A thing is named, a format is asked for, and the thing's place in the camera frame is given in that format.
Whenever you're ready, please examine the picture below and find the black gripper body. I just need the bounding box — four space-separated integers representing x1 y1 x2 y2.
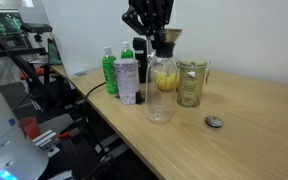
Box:
128 0 175 21

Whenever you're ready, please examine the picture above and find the clear glass carafe bottle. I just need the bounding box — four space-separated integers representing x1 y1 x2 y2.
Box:
145 28 184 125

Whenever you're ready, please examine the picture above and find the short green bottle white cap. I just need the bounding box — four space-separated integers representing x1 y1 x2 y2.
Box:
120 41 135 60

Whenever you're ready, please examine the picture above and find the tall green bottle white cap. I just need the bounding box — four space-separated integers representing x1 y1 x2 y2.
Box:
102 45 119 95

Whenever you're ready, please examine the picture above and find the black thermos flask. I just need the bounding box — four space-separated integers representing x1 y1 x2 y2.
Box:
132 36 151 84

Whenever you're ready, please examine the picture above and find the white clamp-lid canister jar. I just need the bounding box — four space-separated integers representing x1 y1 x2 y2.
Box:
113 58 142 106

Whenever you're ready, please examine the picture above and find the small yellow pumpkin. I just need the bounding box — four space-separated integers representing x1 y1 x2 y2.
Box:
155 71 181 93

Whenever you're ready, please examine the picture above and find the black folded card clip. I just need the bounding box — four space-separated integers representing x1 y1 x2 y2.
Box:
135 90 147 105

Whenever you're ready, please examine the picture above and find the round metal lid disc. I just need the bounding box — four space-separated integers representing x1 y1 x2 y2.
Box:
205 115 225 129

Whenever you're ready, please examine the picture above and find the red plastic cup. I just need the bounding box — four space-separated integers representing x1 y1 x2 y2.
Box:
18 116 42 140

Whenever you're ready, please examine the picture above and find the aluminium profile piece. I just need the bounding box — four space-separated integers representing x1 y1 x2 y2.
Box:
33 129 61 158

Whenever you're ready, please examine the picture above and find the thick black cable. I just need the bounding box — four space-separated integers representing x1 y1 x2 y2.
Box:
81 81 107 134

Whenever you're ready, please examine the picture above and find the black camera on stand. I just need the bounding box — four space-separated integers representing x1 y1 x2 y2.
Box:
20 22 53 44

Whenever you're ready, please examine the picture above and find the black metal stand frame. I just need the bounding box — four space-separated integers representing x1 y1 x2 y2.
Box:
0 30 50 113

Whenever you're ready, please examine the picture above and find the orange tool handle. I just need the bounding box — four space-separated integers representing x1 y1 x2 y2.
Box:
57 130 72 140

